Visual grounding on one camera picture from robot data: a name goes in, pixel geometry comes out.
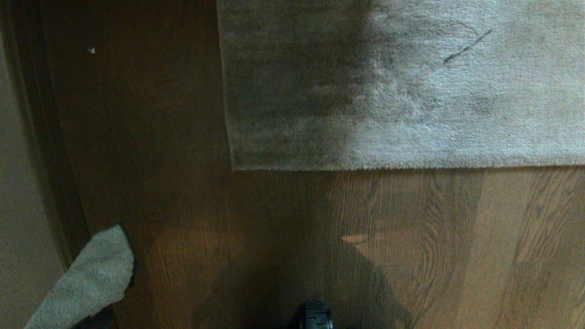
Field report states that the grey cleaning cloth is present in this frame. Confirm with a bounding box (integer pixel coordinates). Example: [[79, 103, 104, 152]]
[[25, 223, 136, 329]]

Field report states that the grey shaggy rug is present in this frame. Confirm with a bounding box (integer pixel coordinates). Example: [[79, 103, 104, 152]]
[[216, 0, 585, 171]]

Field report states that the dark wooden baseboard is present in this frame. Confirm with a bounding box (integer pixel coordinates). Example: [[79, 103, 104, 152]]
[[0, 0, 91, 269]]

